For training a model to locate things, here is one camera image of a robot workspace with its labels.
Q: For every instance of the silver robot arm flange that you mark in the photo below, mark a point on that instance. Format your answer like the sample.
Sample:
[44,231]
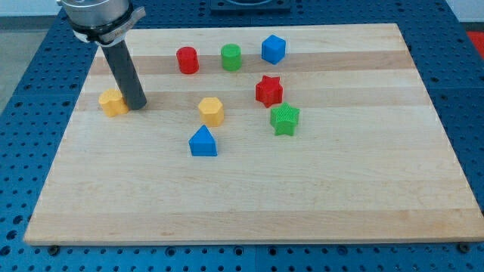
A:
[104,22]

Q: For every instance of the yellow hexagon block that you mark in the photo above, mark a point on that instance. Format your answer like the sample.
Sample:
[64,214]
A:
[211,111]

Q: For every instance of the blue triangle block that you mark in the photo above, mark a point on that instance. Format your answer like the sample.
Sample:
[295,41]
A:
[202,143]

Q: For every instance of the green star block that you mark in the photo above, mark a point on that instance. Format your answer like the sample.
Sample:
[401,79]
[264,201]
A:
[284,119]

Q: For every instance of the red star block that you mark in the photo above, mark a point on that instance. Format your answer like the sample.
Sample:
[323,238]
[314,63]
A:
[269,91]

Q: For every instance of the wooden board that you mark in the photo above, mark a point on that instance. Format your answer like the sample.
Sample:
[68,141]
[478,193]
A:
[369,161]

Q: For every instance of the green cylinder block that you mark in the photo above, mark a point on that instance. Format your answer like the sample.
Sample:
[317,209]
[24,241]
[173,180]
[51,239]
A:
[231,57]

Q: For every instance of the red cylinder block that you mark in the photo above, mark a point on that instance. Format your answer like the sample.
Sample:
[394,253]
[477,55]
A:
[187,60]

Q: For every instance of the blue cube block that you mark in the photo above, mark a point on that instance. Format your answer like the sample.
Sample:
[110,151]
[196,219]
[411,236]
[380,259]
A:
[273,49]

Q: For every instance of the yellow heart block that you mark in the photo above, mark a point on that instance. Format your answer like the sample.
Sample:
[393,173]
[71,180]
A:
[113,103]

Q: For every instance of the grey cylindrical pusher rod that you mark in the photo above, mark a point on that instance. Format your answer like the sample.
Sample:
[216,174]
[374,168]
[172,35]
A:
[125,74]

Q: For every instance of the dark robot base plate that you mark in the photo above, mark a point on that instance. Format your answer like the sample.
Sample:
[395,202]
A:
[220,6]

